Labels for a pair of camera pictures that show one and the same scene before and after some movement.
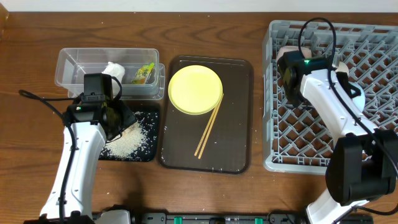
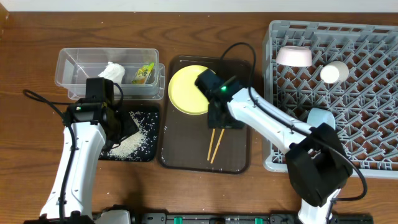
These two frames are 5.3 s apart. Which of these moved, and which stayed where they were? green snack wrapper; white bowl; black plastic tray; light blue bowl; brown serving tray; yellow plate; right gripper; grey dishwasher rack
Moved: right gripper; light blue bowl
Stayed: yellow plate; white bowl; black plastic tray; brown serving tray; grey dishwasher rack; green snack wrapper
